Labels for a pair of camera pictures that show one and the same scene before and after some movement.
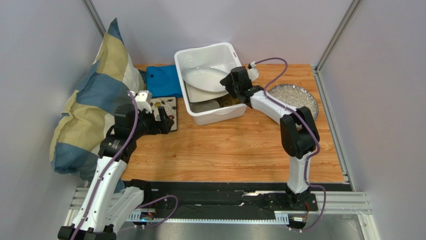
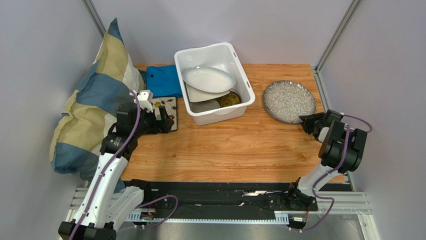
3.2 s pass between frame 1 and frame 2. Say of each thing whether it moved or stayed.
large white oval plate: stayed
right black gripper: moved
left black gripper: stayed
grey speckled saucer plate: stayed
